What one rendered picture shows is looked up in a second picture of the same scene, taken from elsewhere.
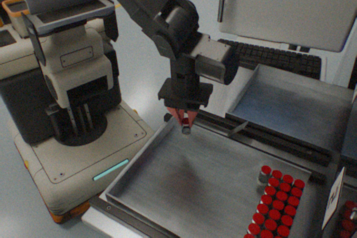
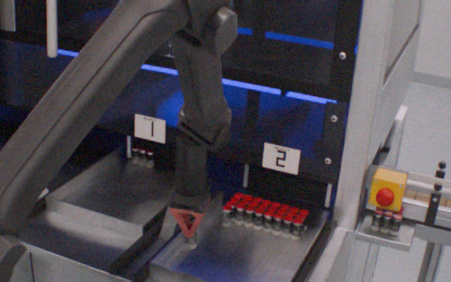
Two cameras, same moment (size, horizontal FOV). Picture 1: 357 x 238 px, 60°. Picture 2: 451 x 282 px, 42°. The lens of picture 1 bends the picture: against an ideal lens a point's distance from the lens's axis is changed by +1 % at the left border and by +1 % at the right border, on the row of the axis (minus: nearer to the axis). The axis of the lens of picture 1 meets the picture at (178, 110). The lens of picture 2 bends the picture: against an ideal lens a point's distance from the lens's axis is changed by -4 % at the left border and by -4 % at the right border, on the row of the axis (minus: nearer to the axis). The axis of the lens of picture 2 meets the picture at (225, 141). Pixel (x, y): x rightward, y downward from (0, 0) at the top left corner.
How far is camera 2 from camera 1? 1.16 m
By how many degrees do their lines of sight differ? 81
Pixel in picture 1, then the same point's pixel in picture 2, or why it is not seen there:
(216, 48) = not seen: hidden behind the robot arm
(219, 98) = (98, 240)
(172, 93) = (199, 196)
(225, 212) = (264, 246)
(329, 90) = (97, 169)
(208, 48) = not seen: hidden behind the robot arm
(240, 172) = (217, 235)
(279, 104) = (113, 202)
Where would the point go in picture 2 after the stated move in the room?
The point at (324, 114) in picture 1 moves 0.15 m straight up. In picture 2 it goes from (131, 181) to (131, 126)
